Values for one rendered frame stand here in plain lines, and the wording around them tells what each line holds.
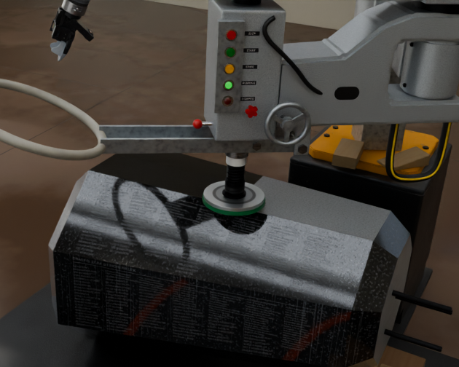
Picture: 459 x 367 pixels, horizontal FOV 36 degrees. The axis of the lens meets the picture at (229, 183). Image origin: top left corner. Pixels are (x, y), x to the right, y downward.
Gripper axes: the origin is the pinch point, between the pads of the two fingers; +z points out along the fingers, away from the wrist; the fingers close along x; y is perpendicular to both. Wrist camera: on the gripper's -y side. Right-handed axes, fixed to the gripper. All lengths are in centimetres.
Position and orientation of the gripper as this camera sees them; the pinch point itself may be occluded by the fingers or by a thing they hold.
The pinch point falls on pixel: (61, 58)
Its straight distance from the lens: 289.8
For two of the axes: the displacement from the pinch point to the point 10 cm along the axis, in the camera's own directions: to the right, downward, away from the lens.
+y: -8.5, -1.7, -5.0
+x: 3.2, 6.0, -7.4
